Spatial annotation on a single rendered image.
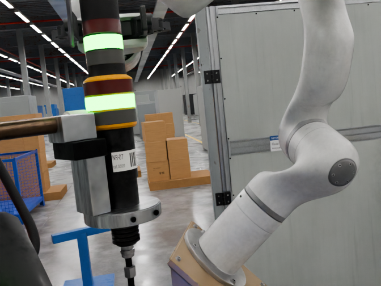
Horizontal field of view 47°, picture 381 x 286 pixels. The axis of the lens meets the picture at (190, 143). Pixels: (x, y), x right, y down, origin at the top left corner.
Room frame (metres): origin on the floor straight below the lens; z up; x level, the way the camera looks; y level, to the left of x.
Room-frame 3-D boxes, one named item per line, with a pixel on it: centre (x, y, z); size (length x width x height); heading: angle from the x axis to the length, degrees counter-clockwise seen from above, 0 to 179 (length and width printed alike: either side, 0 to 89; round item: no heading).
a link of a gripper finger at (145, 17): (0.60, 0.03, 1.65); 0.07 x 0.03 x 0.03; 6
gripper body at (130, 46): (0.68, 0.10, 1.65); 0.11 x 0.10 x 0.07; 6
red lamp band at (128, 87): (0.39, 0.07, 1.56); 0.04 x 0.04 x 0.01
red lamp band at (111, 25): (0.39, 0.07, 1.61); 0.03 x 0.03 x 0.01
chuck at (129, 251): (0.39, 0.07, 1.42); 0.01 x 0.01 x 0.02
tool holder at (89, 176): (0.38, 0.07, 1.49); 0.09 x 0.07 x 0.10; 131
